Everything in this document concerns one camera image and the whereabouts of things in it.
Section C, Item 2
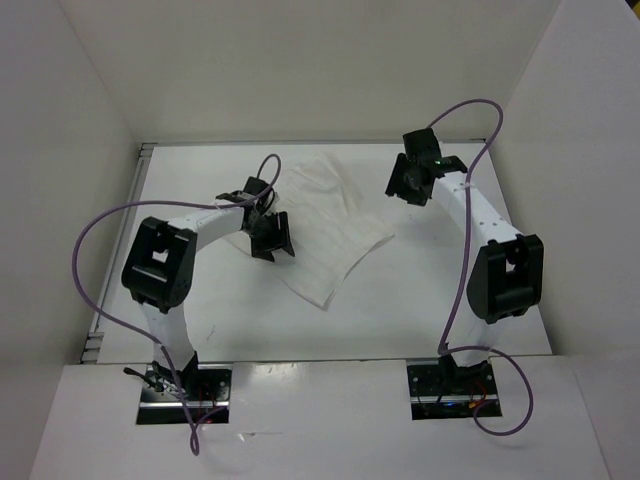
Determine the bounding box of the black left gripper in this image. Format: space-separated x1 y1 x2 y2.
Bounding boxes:
244 211 295 262

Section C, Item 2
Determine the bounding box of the white pleated skirt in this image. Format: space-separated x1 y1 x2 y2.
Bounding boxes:
228 152 396 312

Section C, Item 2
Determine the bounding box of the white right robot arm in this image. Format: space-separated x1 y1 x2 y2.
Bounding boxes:
385 128 544 393

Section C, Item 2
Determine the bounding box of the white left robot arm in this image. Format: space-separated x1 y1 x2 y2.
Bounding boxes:
121 177 295 400

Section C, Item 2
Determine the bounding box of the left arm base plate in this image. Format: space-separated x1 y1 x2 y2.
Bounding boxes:
126 364 232 425

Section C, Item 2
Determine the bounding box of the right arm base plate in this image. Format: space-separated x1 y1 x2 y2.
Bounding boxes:
406 359 502 421

